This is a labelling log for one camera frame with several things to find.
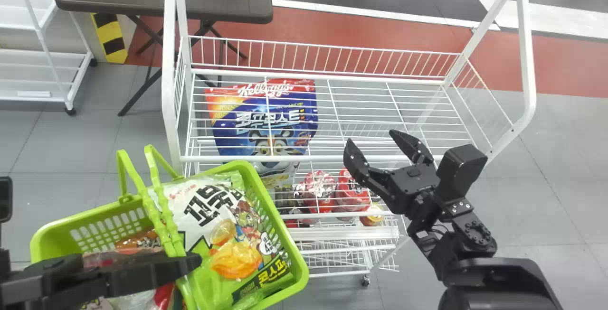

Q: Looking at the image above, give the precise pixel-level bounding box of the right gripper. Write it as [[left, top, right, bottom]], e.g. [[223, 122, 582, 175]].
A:
[[343, 130, 443, 221]]

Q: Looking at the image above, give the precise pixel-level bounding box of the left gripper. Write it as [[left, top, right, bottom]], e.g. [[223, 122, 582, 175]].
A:
[[0, 252, 203, 310]]

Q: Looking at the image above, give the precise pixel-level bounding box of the green basket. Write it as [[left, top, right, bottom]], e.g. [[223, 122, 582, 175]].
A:
[[30, 144, 310, 310]]

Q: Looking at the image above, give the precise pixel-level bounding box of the red snack packet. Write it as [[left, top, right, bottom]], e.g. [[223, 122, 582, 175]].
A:
[[151, 282, 177, 310]]

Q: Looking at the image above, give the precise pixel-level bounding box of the orange snack packet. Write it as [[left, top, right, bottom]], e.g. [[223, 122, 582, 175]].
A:
[[114, 228, 165, 254]]

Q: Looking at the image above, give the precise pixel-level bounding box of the red noodle cup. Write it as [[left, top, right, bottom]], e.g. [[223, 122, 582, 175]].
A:
[[303, 170, 339, 214], [334, 168, 372, 212]]

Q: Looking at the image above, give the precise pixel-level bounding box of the yellow can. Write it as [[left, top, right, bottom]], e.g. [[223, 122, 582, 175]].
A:
[[359, 203, 385, 227]]

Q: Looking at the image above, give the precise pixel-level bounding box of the white green cereal bag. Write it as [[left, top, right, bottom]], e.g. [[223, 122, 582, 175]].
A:
[[147, 171, 296, 307]]

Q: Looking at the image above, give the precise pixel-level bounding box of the black can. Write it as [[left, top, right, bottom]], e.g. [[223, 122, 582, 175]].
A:
[[275, 184, 305, 228]]

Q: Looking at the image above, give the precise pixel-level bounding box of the blue cereal bag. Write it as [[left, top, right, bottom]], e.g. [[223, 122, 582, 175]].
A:
[[205, 78, 319, 188]]

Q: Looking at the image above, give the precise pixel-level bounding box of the white shelf trolley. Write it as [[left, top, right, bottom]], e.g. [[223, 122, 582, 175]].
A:
[[0, 0, 98, 116]]

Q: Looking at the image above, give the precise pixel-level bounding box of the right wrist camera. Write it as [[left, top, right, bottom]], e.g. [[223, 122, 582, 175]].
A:
[[436, 144, 489, 202]]

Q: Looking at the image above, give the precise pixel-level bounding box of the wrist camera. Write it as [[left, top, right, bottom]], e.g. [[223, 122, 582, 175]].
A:
[[0, 177, 13, 224], [436, 144, 489, 202]]

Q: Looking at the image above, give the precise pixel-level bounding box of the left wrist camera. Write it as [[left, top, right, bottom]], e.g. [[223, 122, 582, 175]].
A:
[[0, 177, 13, 224]]

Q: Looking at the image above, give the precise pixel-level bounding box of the white wire rack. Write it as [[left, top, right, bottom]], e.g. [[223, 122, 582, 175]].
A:
[[161, 0, 537, 287]]

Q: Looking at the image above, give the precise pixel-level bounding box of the yellow black striped post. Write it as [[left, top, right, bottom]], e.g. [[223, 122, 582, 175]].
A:
[[91, 13, 129, 64]]

